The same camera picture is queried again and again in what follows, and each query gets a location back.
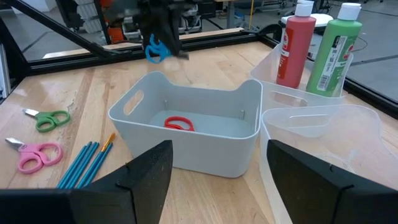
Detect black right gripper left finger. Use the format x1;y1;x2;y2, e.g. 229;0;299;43
0;139;174;224

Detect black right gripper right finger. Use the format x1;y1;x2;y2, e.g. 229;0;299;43
267;139;398;224

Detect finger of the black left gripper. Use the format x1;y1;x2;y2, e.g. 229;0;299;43
139;14;167;47
164;14;190;60

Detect blue scissors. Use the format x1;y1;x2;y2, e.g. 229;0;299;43
145;33;172;65

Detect blue handled paintbrush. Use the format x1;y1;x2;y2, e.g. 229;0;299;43
82;142;113;187
76;132;116;189
55;141;93;189
62;142;100;189

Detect red scissors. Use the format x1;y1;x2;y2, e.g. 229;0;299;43
164;116;195;132

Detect pink scissors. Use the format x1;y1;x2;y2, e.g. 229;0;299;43
4;137;64;174

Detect green scissors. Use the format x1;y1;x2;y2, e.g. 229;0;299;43
22;108;72;133

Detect red paint bottle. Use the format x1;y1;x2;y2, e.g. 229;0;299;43
275;0;317;90

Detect green paint bottle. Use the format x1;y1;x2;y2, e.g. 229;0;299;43
306;2;363;98

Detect shallow clear plastic bin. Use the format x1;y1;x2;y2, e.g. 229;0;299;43
259;104;398;224

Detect tall clear plastic bin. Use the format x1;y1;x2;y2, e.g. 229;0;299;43
250;43;354;110

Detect grey plastic bin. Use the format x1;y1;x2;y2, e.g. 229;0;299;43
108;70;264;179

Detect black aluminium table frame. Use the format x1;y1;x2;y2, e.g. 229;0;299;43
0;0;398;119

